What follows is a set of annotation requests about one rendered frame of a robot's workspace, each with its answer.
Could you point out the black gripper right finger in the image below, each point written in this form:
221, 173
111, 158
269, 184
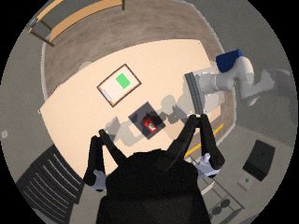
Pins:
211, 160

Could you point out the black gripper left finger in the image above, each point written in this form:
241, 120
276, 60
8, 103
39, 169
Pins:
95, 175

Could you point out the red and black self-inking stamp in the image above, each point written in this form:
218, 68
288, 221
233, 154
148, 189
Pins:
150, 125

